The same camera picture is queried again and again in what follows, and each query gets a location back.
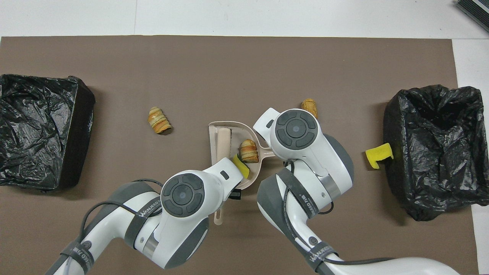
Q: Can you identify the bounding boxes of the yellow sponge wedge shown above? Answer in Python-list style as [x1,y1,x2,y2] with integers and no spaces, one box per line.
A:
[232,155,251,179]

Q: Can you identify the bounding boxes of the small striped croissant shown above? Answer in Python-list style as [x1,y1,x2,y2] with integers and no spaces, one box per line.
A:
[238,139,259,163]

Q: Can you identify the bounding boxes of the beige hand brush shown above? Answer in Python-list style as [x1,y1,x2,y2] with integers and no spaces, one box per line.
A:
[214,128,232,226]

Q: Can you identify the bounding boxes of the beige plastic dustpan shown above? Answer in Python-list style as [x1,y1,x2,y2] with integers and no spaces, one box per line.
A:
[208,121,275,190]

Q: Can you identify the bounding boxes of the large striped croissant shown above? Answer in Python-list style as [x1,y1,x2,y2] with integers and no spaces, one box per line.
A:
[147,107,172,134]

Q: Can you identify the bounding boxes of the yellow sponge with notch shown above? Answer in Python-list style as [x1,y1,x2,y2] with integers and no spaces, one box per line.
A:
[365,143,394,169]

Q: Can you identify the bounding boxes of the open bin with black bag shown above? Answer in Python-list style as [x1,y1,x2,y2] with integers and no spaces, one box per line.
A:
[383,84,489,222]

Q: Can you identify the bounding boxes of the flat bin with black bag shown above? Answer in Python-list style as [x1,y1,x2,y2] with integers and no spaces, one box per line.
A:
[0,74,96,191]

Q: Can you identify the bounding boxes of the brown bread roll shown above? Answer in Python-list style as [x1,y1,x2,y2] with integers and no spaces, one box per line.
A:
[301,99,319,119]

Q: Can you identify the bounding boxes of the brown table mat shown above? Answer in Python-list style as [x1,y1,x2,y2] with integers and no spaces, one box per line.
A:
[0,36,480,275]

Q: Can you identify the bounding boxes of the dark ribbed object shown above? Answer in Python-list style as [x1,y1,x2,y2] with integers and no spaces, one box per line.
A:
[456,0,489,33]

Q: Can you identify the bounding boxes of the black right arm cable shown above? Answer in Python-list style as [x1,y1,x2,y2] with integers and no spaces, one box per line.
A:
[283,160,396,266]

